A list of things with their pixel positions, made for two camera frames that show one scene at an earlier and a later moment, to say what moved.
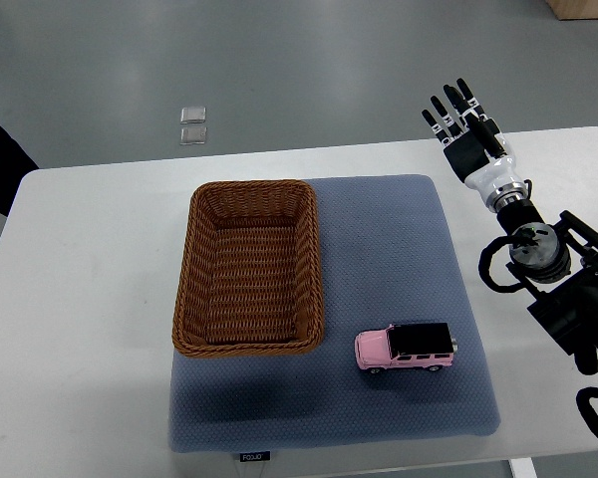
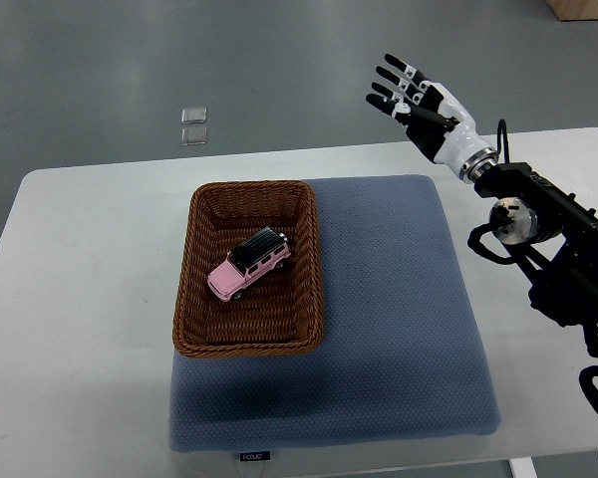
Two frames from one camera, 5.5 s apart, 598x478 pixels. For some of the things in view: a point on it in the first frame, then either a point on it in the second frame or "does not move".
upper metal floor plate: [193, 115] does not move
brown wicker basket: [250, 279] does not move
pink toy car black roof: [401, 346] -> [266, 251]
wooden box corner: [583, 9] does not move
